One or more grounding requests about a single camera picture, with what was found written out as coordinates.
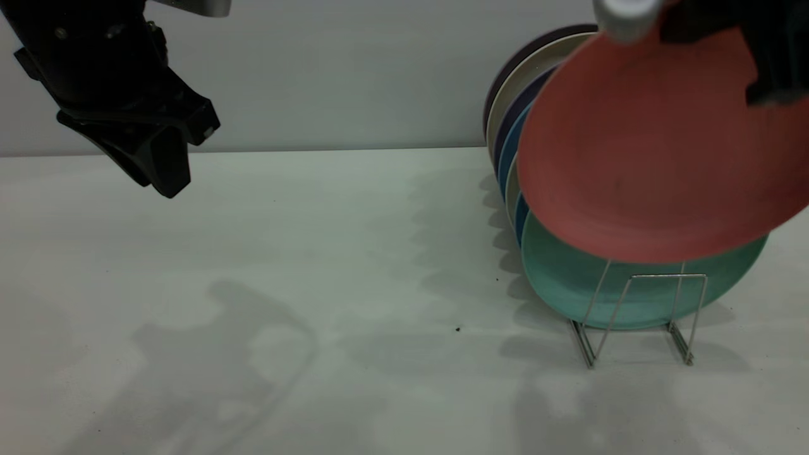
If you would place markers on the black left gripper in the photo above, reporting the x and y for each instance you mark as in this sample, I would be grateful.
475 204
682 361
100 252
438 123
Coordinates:
120 82

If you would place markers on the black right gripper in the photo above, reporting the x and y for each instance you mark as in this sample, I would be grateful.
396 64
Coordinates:
708 19

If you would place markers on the pink round plate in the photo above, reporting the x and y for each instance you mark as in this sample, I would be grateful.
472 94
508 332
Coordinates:
651 151

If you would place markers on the dark purple round plate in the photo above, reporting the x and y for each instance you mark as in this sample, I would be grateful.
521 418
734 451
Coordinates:
524 54

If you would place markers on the beige round plate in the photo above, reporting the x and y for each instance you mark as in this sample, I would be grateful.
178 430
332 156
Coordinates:
524 76
512 186

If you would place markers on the blue round plate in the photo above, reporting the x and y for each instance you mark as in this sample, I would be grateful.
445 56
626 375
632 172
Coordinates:
510 148
521 218

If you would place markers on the green round plate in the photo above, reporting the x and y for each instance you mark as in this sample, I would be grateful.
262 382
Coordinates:
569 284

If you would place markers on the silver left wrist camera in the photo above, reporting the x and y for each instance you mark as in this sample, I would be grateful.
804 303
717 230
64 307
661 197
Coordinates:
193 7

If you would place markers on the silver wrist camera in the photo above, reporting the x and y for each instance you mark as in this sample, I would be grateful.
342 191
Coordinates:
193 7
629 19

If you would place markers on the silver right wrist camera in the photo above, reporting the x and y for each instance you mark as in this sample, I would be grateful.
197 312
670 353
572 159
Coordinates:
629 19

